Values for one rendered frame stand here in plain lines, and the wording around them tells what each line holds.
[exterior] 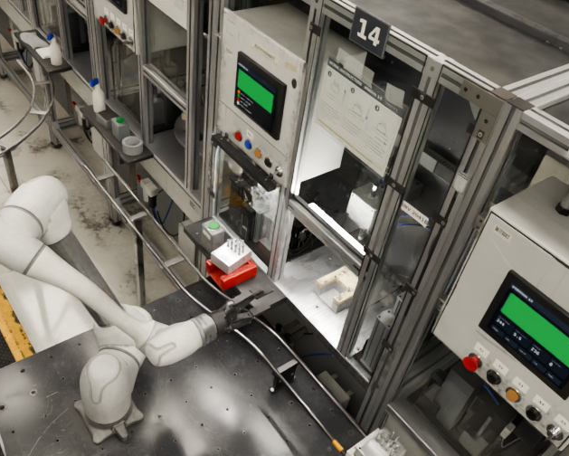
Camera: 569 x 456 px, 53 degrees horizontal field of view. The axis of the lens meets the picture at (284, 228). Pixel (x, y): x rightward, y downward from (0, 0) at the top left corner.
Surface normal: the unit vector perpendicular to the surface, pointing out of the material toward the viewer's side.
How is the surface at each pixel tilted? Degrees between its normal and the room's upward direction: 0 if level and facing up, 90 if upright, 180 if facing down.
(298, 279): 0
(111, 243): 0
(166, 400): 0
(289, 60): 90
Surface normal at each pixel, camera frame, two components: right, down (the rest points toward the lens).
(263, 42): -0.79, 0.33
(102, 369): 0.11, -0.66
